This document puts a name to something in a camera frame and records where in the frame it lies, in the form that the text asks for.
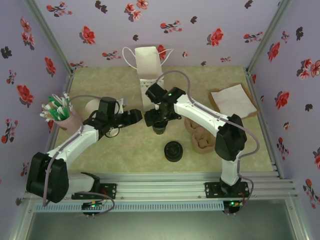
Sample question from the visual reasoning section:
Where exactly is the white paper napkin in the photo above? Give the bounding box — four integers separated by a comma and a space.
211, 83, 258, 117

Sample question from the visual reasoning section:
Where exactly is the aluminium right side rail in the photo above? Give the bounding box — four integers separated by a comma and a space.
245, 67, 286, 180

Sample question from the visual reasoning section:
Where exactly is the brown pulp cup carrier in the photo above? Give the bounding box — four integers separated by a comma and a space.
183, 116, 216, 155

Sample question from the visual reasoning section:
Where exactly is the white slotted cable duct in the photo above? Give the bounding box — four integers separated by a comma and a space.
33, 201, 226, 213

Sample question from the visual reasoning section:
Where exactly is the grey metal tray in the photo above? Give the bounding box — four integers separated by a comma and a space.
7, 211, 313, 240

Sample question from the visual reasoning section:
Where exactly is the aluminium right rear post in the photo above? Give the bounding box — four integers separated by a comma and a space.
246, 0, 295, 76

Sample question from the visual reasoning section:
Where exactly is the black cup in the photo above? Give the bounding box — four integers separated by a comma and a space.
151, 121, 169, 136

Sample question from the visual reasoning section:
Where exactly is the aluminium post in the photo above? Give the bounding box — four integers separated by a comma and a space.
246, 0, 295, 76
24, 0, 76, 76

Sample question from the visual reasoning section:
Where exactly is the green wrapped stirrer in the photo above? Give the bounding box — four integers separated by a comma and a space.
56, 106, 71, 121
47, 94, 65, 118

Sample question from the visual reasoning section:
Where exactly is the left controller board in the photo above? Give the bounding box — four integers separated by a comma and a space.
81, 199, 106, 217

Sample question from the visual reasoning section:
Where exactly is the white napkin on cardboard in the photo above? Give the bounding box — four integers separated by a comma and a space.
208, 82, 260, 119

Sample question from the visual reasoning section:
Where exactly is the black mount plate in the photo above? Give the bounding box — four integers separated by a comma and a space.
98, 183, 118, 200
204, 181, 250, 200

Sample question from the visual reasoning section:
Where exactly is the black left mount plate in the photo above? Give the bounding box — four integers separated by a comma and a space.
98, 183, 118, 200

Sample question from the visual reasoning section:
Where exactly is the lilac right arm cable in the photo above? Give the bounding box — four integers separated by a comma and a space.
154, 70, 260, 216

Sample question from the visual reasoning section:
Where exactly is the white wrapped stirrer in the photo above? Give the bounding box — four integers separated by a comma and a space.
41, 103, 58, 113
39, 112, 57, 123
62, 91, 73, 118

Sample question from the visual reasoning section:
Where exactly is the cartoon animal paper bag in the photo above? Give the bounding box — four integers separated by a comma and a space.
121, 45, 175, 113

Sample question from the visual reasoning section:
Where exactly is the lilac arm cable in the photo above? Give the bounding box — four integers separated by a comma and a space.
154, 70, 260, 216
42, 94, 104, 208

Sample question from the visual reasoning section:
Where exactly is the controller board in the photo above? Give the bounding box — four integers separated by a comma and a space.
81, 199, 106, 217
223, 199, 245, 216

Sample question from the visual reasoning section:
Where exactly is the aluminium left rear post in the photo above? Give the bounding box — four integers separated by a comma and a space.
24, 0, 76, 76

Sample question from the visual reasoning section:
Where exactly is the aluminium front rail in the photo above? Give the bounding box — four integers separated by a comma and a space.
23, 172, 300, 202

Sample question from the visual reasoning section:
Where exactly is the right controller board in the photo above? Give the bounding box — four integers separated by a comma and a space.
223, 199, 245, 216

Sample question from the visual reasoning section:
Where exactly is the pink holder cup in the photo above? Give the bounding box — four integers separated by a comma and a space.
53, 106, 85, 137

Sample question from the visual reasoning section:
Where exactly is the black right mount plate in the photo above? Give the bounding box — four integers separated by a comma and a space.
204, 181, 250, 200

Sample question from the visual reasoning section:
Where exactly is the lilac left arm cable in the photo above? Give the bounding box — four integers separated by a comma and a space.
42, 94, 104, 208

